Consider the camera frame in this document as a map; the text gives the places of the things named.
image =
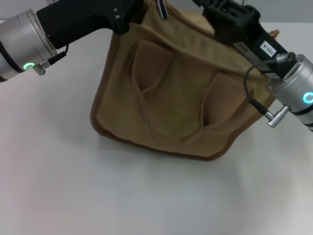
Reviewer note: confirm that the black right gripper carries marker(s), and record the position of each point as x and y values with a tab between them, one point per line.
239	27

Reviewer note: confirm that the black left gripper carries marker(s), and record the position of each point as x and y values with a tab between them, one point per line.
80	17

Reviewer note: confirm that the khaki canvas food bag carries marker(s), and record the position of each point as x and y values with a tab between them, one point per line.
176	98

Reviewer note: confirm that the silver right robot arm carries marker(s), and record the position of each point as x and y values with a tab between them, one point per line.
296	90

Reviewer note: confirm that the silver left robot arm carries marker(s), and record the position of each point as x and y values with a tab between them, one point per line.
22	46

